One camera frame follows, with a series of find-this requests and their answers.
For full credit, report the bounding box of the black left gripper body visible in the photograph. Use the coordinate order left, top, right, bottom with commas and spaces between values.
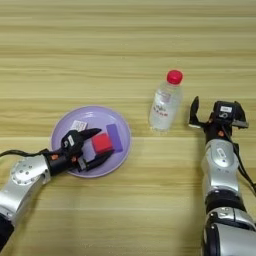
44, 149, 88, 177

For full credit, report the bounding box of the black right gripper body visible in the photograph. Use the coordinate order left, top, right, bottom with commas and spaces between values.
188, 114, 249, 144

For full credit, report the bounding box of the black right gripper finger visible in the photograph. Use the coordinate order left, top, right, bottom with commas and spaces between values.
188, 96, 201, 125
234, 101, 249, 125

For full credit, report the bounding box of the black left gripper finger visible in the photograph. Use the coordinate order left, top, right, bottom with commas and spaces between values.
83, 149, 116, 173
79, 127, 103, 141

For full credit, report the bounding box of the red cube block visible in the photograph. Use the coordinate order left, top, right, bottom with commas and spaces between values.
91, 132, 114, 154

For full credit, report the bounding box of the lilac round plate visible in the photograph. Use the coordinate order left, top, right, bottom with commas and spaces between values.
50, 105, 132, 179

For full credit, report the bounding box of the purple rectangular block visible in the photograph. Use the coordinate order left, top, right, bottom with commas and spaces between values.
105, 123, 124, 153

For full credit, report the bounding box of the clear bottle red cap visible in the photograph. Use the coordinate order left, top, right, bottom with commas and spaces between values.
148, 69, 184, 133

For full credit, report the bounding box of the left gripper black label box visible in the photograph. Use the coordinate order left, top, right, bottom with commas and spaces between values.
60, 129, 85, 157

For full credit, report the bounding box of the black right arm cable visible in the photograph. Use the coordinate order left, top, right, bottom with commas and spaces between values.
229, 128, 256, 194

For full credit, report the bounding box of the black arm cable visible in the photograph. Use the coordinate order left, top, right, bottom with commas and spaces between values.
0, 149, 49, 158
229, 128, 256, 194

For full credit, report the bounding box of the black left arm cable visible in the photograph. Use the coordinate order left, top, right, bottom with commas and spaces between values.
0, 149, 49, 158

